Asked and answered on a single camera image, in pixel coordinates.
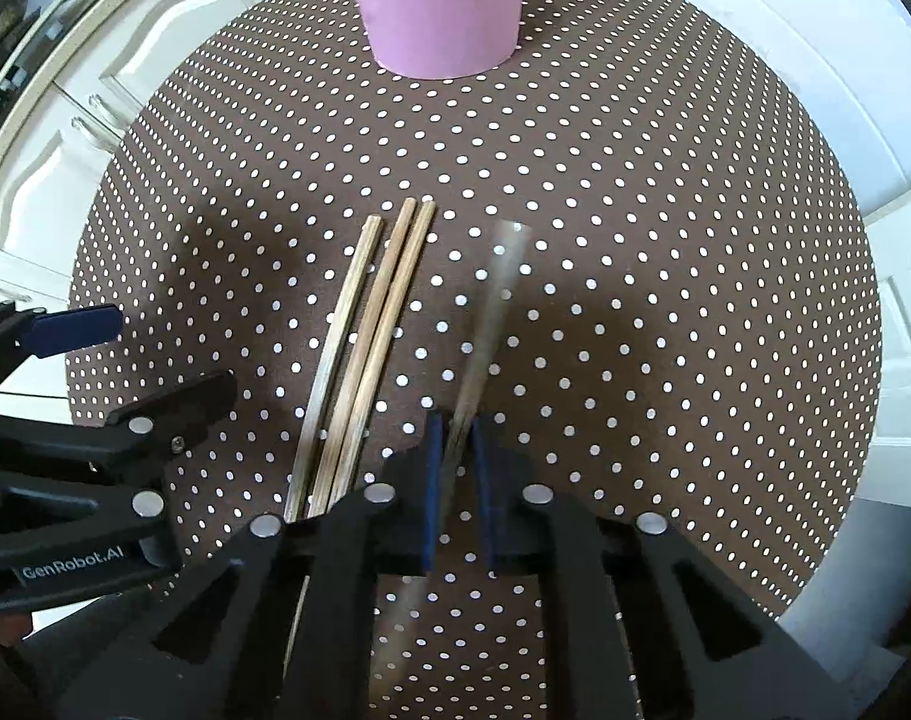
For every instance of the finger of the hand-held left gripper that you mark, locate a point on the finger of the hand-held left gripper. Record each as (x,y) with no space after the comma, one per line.
(80,330)
(170,420)

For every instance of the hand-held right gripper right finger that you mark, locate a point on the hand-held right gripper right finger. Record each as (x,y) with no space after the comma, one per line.
(485,495)

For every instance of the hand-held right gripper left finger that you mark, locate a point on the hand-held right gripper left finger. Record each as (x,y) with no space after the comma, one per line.
(431,495)

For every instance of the wooden chopstick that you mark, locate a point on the wooden chopstick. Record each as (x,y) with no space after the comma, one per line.
(395,307)
(346,315)
(376,300)
(494,315)

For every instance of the pink paper cup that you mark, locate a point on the pink paper cup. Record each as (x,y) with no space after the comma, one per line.
(433,7)

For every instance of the person's left hand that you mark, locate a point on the person's left hand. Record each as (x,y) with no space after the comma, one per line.
(11,628)

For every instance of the white cabinet with drawers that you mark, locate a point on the white cabinet with drawers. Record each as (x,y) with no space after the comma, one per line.
(43,82)

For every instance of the brown polka-dot tablecloth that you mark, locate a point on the brown polka-dot tablecloth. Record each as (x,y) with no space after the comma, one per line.
(650,277)

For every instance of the black glass cooktop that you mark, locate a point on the black glass cooktop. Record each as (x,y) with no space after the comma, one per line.
(20,22)

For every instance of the wide cream cabinet door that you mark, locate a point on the wide cream cabinet door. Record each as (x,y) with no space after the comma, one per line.
(193,22)

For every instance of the white panelled door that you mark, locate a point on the white panelled door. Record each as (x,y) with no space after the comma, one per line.
(901,330)

